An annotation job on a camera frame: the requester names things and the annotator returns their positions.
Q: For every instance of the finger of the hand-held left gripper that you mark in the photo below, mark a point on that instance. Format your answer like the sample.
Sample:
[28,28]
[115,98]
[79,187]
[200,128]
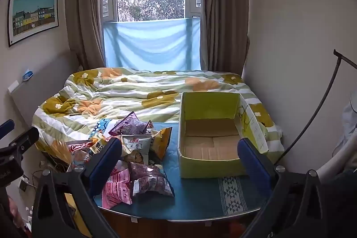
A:
[25,140]
[7,127]

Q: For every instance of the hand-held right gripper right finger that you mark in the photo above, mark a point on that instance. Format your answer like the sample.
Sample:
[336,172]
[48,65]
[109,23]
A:
[251,162]

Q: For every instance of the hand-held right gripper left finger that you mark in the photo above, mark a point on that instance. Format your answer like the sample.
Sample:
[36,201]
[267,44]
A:
[107,162]

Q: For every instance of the pink striped snack packet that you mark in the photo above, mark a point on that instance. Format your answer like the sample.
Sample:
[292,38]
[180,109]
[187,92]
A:
[117,192]

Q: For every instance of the grey-green snack packet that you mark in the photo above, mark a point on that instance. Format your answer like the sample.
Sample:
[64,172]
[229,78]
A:
[137,147]

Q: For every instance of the yellow-green cardboard box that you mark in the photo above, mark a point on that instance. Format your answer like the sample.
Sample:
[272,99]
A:
[212,148]

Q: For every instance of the lilac purple snack packet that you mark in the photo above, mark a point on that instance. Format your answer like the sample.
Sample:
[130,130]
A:
[128,123]

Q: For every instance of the golden yellow snack packet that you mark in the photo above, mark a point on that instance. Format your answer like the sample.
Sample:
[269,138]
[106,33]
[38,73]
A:
[162,143]

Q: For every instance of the white power adapter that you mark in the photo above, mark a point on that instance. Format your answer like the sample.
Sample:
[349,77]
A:
[23,184]

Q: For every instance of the blue and white snack packet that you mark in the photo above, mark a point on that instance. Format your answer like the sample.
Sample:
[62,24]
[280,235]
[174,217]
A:
[103,126]

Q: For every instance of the small blue and white object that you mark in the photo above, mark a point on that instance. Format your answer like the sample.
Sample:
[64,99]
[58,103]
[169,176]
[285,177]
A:
[28,75]

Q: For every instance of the grey bed headboard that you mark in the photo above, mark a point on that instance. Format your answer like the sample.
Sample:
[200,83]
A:
[41,81]

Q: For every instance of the teal patterned table cloth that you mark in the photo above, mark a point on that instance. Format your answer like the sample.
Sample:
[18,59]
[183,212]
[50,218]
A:
[200,196]

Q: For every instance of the floral green striped blanket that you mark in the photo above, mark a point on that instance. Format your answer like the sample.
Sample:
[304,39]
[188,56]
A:
[125,93]

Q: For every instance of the light blue garment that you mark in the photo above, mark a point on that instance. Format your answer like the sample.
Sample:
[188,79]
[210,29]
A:
[350,121]

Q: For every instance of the light blue window cloth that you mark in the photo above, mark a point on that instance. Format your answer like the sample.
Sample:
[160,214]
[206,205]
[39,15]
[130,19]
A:
[152,44]

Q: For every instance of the brown curtain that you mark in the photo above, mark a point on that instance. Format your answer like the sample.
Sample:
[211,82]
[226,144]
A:
[83,9]
[223,17]

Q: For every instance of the white wall switch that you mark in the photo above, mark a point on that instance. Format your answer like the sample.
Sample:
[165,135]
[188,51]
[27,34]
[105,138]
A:
[13,87]

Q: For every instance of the framed wall poster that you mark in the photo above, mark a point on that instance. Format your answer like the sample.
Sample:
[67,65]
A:
[33,16]

